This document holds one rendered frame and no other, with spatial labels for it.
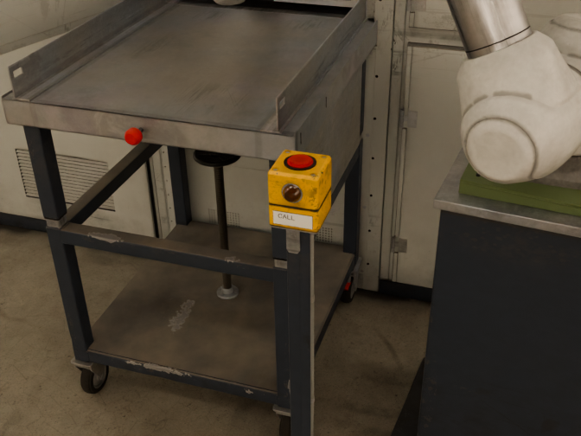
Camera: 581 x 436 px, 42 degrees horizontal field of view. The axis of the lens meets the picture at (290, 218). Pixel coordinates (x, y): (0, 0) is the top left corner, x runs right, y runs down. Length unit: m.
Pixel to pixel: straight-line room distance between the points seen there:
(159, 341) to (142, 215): 0.65
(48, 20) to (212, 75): 0.53
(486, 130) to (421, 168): 0.96
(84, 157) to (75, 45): 0.77
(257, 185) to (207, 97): 0.78
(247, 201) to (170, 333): 0.54
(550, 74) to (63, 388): 1.49
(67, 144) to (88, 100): 0.95
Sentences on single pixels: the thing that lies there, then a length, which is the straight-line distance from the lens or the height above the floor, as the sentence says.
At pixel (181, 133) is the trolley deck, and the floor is 0.82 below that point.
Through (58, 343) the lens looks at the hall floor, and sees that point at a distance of 2.28.
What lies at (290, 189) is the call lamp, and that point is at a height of 0.88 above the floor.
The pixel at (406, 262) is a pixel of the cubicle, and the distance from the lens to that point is 2.25.
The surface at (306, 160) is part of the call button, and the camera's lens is 1.15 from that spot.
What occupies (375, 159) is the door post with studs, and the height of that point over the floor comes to 0.46.
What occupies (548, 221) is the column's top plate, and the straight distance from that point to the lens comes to 1.35.
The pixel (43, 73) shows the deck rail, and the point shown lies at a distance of 1.69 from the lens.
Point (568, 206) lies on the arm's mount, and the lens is 1.37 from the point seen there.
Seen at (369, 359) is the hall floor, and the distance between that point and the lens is 2.13.
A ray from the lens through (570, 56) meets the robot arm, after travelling 1.32.
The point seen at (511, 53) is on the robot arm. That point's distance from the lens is 1.16.
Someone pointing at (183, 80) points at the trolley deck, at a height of 0.85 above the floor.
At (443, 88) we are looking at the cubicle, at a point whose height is 0.69.
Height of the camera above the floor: 1.44
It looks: 32 degrees down
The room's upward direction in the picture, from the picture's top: 1 degrees counter-clockwise
